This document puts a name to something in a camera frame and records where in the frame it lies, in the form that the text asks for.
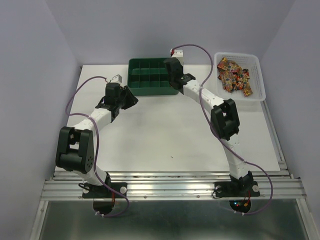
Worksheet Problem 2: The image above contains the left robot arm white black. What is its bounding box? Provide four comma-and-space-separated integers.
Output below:
55, 82, 139, 197

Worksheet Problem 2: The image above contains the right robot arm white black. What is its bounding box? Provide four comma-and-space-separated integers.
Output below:
164, 57, 254, 198

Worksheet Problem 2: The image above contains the green divided plastic tray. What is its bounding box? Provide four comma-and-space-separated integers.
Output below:
127, 57, 179, 97

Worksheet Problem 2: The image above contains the colourful patterned tie in basket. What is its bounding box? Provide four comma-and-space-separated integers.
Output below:
217, 57, 253, 97

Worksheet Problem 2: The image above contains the white perforated plastic basket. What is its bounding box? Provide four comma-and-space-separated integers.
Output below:
214, 52, 266, 102

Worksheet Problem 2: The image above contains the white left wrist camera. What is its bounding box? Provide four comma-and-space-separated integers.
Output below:
109, 74, 123, 85

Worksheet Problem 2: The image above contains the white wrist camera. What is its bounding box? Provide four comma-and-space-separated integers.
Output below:
109, 74, 123, 85
170, 48, 184, 66

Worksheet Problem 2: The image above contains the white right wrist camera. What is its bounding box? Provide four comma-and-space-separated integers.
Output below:
170, 48, 184, 66

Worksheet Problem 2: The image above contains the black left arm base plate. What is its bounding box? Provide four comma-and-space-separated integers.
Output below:
78, 182, 128, 199

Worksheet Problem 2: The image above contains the aluminium mounting rail frame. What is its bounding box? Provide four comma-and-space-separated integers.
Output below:
30, 95, 320, 240

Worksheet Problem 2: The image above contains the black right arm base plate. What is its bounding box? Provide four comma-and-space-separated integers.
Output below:
212, 181, 261, 199

